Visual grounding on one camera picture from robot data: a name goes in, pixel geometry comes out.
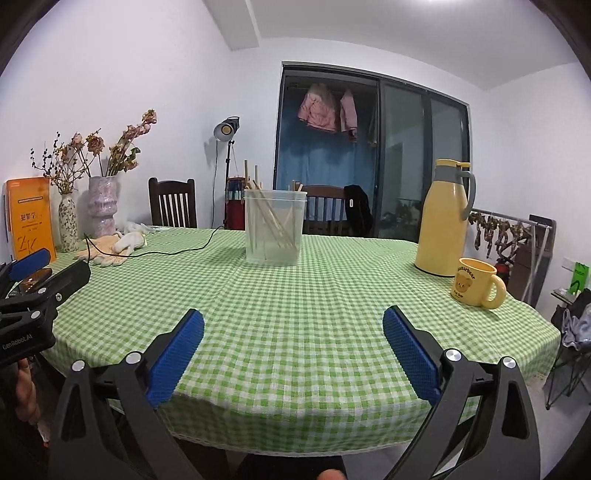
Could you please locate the blue curtain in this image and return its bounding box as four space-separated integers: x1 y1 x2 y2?
276 119 380 232

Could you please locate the yellow thermos jug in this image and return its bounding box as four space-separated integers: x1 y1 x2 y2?
414 159 476 278

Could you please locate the black phone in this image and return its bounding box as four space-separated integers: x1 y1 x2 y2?
17 270 52 295

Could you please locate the black folding chair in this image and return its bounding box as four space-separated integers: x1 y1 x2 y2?
544 288 591 412

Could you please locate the grey cloth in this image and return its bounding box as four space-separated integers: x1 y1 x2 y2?
560 304 591 350

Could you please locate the large pink padded jacket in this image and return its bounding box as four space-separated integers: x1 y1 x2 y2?
298 82 338 134

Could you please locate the metal drying rack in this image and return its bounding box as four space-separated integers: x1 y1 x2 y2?
468 207 557 306

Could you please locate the orange book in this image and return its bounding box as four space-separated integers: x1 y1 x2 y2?
4 176 57 264

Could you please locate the dried rose bouquet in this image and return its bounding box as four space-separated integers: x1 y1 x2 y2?
71 109 158 178

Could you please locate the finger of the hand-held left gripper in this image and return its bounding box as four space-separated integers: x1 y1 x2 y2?
0 260 92 325
0 248 53 297

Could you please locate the green paper bag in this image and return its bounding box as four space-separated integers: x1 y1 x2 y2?
570 261 591 296

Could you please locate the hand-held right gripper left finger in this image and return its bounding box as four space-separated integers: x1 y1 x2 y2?
48 309 206 480

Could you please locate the studio light on stand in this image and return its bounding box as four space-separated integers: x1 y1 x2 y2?
213 116 241 230

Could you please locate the yellow bear mug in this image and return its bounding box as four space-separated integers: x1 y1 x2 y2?
450 258 508 309

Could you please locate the pink speckled ceramic vase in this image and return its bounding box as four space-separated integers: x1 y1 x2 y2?
87 175 120 240

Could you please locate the dark wooden chair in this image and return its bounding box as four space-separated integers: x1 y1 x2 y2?
148 177 199 230
300 184 366 237

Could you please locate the black bag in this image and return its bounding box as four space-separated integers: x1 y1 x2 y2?
344 184 374 236

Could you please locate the green checked tablecloth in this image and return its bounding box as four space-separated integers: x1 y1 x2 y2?
43 226 562 456

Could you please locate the bunch of wooden chopsticks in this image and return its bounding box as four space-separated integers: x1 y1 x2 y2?
243 159 306 253

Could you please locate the person's left hand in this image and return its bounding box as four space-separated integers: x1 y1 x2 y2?
16 357 40 424

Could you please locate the dried twig bouquet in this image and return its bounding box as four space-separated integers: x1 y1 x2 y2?
30 131 89 195

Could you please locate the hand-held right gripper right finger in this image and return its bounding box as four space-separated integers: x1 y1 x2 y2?
382 305 541 480

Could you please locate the clear plastic container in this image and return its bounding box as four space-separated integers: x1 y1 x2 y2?
243 189 308 267

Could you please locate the red container with tassels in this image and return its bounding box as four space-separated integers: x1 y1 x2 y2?
224 175 247 230

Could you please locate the slim floral vase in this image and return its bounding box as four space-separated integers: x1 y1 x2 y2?
57 192 79 254

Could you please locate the dark framed sliding glass door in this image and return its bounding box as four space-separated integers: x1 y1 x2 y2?
378 78 472 241

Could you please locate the small pink padded jacket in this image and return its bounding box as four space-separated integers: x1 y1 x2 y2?
340 89 359 142

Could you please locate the black cable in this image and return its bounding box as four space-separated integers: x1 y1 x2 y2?
82 226 246 257

